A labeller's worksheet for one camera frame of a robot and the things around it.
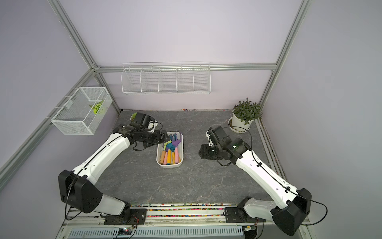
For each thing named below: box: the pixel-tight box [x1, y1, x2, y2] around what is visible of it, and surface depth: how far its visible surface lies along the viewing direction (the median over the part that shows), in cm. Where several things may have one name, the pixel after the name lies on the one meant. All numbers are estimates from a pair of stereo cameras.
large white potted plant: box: [228, 97, 263, 134], surface depth 96 cm
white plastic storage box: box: [156, 131, 184, 168], surface depth 95 cm
